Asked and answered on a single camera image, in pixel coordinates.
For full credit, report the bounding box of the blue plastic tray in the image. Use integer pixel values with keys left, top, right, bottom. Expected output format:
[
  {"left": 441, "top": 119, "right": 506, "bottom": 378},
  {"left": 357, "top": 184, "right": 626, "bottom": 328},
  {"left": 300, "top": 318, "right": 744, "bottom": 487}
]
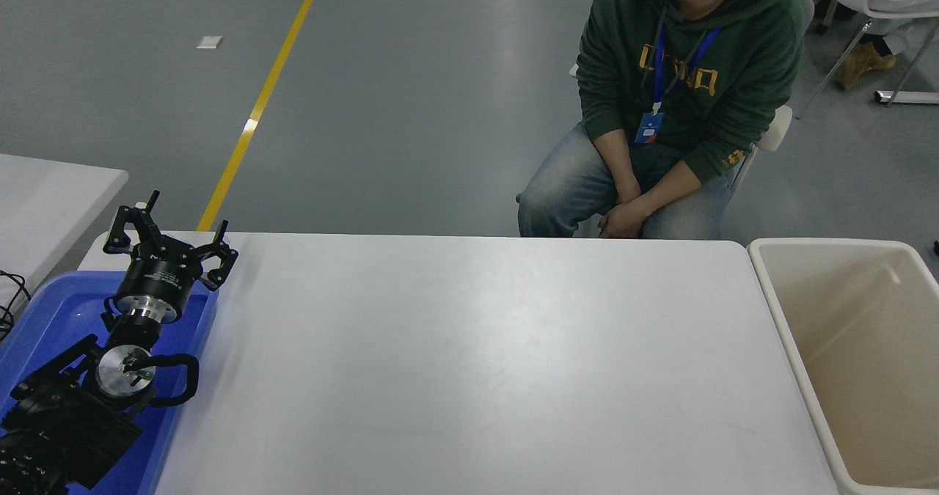
[{"left": 0, "top": 271, "right": 221, "bottom": 495}]

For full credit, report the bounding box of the person's left hand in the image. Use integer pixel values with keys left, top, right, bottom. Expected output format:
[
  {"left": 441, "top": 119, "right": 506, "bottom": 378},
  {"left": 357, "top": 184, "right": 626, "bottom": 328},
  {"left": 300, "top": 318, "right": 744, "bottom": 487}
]
[{"left": 597, "top": 198, "right": 651, "bottom": 239}]

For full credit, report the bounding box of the blue lanyard with badge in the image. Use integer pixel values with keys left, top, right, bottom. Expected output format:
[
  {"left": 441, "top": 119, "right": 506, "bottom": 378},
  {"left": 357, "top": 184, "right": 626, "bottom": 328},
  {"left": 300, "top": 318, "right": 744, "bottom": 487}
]
[{"left": 635, "top": 12, "right": 723, "bottom": 146}]

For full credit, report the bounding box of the white side table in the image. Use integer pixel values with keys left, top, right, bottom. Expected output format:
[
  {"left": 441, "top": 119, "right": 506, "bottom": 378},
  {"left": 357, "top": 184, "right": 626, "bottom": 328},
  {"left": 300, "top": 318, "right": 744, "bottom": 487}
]
[{"left": 0, "top": 152, "right": 129, "bottom": 301}]

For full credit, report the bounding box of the large pale plastic bin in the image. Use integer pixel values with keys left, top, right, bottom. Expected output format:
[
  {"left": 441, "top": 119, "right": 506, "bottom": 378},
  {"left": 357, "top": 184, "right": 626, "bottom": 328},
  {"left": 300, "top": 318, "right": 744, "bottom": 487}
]
[{"left": 748, "top": 237, "right": 939, "bottom": 495}]

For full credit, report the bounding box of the seated person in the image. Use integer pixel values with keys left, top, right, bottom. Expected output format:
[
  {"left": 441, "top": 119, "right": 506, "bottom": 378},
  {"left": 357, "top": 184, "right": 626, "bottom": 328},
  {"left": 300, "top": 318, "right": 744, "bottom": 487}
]
[{"left": 516, "top": 0, "right": 806, "bottom": 239}]

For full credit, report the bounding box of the tan boot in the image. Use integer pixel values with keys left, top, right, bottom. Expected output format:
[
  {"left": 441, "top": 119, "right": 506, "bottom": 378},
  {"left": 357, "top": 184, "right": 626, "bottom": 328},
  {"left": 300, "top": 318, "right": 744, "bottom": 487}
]
[{"left": 836, "top": 40, "right": 897, "bottom": 91}]

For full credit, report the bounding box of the white and grey chair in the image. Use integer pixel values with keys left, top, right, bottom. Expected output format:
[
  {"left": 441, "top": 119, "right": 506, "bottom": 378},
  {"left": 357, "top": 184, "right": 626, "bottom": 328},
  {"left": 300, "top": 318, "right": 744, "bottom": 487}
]
[{"left": 571, "top": 0, "right": 816, "bottom": 202}]

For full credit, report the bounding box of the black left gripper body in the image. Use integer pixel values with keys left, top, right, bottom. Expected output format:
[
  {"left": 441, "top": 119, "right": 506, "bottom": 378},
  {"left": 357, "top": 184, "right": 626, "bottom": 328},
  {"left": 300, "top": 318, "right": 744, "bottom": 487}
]
[{"left": 115, "top": 249, "right": 202, "bottom": 312}]

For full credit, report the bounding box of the black cable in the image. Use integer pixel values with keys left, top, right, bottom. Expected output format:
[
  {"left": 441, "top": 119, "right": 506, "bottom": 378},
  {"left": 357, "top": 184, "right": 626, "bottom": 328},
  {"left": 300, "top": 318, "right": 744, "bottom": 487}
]
[{"left": 0, "top": 270, "right": 32, "bottom": 343}]

